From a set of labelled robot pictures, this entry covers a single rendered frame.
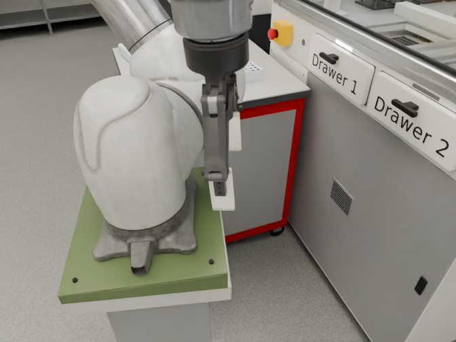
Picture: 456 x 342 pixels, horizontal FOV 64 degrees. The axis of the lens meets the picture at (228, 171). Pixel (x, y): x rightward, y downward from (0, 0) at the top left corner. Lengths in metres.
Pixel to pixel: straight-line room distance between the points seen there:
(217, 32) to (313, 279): 1.36
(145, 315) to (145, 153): 0.37
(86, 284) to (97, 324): 0.91
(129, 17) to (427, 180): 0.74
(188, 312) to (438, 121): 0.66
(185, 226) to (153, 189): 0.12
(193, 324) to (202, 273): 0.22
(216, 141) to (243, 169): 0.95
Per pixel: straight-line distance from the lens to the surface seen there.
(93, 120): 0.54
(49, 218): 2.02
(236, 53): 0.42
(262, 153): 1.35
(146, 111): 0.53
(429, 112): 0.92
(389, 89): 1.00
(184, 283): 0.64
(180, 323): 0.82
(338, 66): 1.15
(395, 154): 1.05
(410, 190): 1.04
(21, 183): 2.32
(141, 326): 0.83
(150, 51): 0.67
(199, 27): 0.40
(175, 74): 0.65
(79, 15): 4.65
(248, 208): 1.50
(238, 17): 0.40
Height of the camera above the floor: 1.31
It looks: 38 degrees down
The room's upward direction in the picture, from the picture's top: straight up
